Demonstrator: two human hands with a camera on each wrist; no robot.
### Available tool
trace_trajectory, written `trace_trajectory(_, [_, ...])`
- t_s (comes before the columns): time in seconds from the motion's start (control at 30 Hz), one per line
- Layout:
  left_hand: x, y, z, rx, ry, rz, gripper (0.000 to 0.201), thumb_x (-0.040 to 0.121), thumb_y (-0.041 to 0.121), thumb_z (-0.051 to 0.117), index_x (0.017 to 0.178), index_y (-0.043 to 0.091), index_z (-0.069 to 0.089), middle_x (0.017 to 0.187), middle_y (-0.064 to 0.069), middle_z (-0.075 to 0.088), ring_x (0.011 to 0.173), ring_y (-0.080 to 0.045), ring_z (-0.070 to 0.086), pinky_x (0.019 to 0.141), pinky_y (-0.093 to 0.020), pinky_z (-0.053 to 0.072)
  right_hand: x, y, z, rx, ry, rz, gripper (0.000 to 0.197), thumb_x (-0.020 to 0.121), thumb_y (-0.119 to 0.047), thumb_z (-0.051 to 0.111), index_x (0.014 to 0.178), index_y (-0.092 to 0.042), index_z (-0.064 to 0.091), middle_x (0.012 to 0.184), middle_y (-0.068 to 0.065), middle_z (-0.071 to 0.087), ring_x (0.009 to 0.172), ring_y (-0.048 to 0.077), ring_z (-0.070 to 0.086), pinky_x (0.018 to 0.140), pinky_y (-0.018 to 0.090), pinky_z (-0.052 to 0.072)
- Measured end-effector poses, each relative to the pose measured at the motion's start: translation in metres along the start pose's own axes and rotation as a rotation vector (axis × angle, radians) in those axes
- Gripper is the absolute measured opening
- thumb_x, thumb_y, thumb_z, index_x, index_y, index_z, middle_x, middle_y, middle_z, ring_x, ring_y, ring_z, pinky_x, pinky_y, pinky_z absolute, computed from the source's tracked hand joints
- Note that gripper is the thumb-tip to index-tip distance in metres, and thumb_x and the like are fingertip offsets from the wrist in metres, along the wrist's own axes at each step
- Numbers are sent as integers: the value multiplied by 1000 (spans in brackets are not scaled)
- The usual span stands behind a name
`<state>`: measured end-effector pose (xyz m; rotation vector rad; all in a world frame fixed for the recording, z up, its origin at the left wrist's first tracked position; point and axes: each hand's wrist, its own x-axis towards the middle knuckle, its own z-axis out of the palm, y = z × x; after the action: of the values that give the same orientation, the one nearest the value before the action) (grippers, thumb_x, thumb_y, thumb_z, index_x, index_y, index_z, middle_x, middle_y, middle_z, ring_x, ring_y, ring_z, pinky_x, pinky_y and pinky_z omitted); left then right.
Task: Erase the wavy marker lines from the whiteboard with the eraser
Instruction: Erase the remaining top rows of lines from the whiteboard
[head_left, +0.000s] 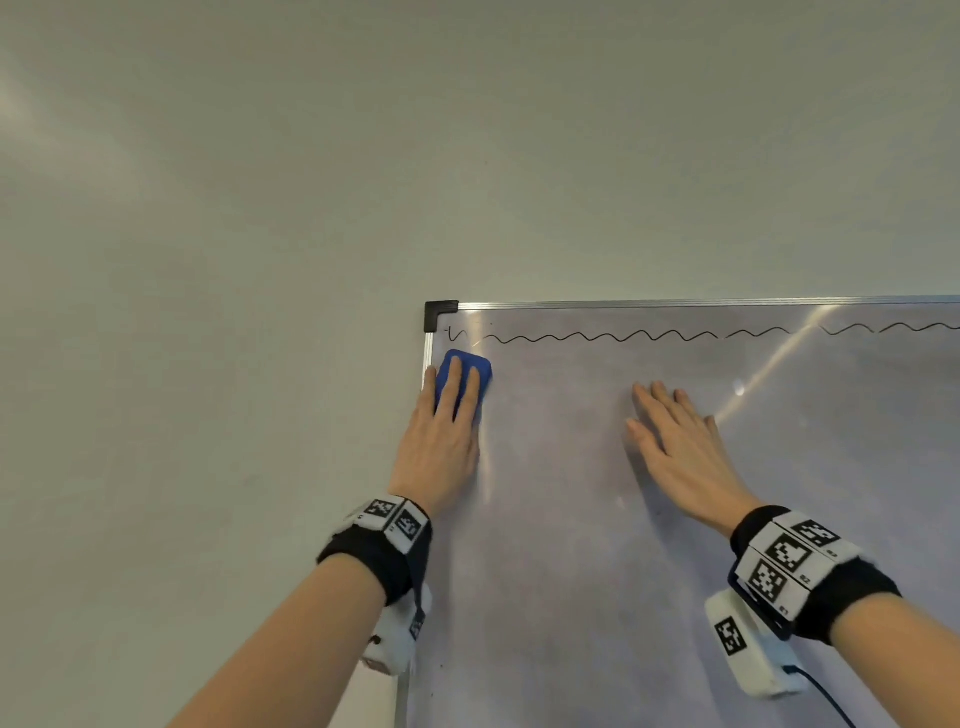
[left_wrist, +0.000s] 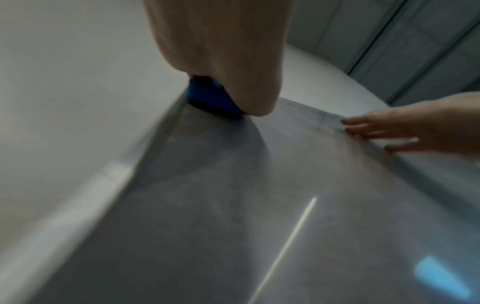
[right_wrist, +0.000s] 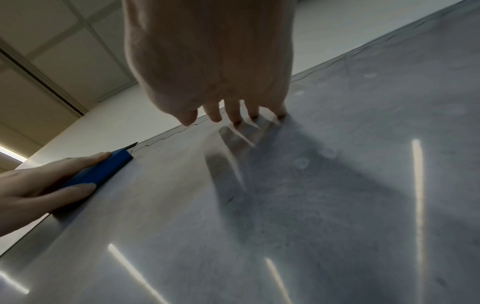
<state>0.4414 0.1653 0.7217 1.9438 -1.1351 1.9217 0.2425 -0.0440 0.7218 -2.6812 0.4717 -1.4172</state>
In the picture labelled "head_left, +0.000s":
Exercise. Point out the person's left hand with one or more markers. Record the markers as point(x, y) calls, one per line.
point(439, 450)

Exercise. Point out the person's right hand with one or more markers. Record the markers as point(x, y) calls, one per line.
point(682, 457)

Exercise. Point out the white whiteboard with wavy lines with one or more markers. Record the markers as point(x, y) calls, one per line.
point(675, 525)

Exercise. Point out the blue whiteboard eraser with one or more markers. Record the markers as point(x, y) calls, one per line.
point(469, 379)

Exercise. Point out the person's left forearm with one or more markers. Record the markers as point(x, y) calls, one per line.
point(285, 652)

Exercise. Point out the black wristband with marker tags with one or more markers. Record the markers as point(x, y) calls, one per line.
point(379, 547)
point(810, 574)

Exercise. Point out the white wrist camera unit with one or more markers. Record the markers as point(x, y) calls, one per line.
point(397, 630)
point(746, 645)

